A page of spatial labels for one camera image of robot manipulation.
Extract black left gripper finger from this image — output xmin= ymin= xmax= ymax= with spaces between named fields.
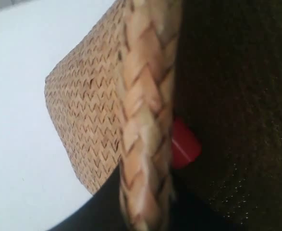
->
xmin=50 ymin=167 xmax=128 ymax=231

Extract red objects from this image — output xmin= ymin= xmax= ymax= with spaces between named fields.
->
xmin=172 ymin=117 xmax=202 ymax=169

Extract brown woven straw basket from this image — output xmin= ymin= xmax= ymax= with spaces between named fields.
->
xmin=44 ymin=0 xmax=282 ymax=231

